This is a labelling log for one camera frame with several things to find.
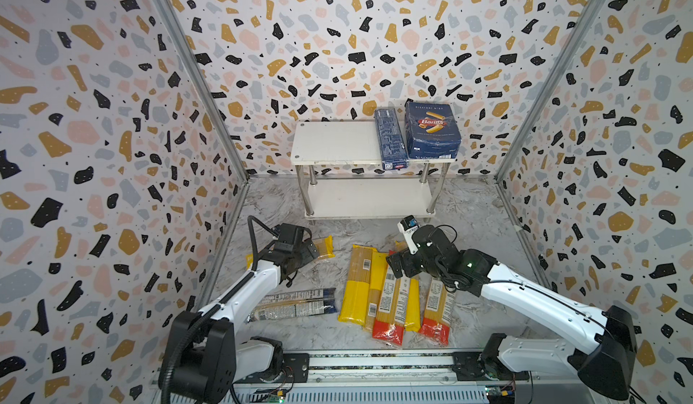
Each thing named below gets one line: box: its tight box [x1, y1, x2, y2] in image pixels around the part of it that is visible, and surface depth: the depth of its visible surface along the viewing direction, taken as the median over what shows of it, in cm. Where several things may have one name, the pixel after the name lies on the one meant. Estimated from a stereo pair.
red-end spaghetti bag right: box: [418, 276, 456, 346], surface depth 83 cm
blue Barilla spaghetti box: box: [374, 107, 410, 171], surface depth 80 cm
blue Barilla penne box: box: [405, 101, 462, 160], surface depth 80 cm
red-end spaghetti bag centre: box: [371, 249, 411, 347], surface depth 82 cm
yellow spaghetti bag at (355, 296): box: [337, 244, 377, 327], surface depth 89 cm
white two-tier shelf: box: [290, 120, 457, 221], surface depth 91 cm
